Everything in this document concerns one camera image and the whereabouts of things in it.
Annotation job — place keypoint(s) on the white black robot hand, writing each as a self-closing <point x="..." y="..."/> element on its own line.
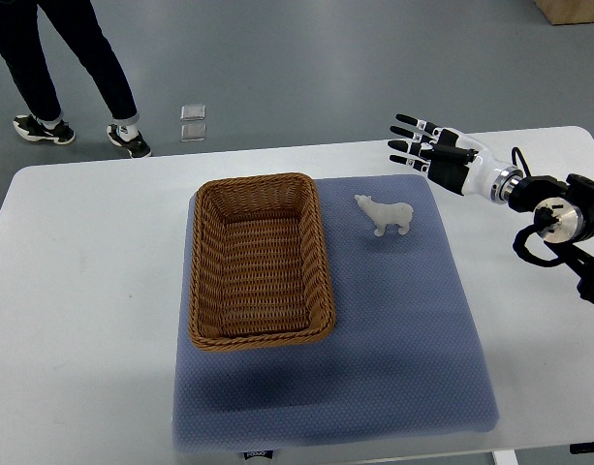
<point x="453" y="160"/>

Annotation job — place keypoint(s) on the white bear figurine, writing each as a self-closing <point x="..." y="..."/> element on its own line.
<point x="384" y="214"/>

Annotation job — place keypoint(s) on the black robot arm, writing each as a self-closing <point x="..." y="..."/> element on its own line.
<point x="563" y="216"/>

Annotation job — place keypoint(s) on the brown wicker basket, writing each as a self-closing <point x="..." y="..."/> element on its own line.
<point x="259" y="270"/>

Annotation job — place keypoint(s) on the wooden box corner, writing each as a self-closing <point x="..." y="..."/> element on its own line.
<point x="567" y="12"/>

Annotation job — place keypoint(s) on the blue quilted mat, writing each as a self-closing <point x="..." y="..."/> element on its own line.
<point x="404" y="358"/>

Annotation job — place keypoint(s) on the upper metal floor plate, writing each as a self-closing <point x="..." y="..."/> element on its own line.
<point x="192" y="112"/>

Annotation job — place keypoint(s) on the black table control panel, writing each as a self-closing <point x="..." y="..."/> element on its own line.
<point x="582" y="448"/>

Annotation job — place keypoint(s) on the person in dark trousers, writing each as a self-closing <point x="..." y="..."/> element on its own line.
<point x="59" y="59"/>

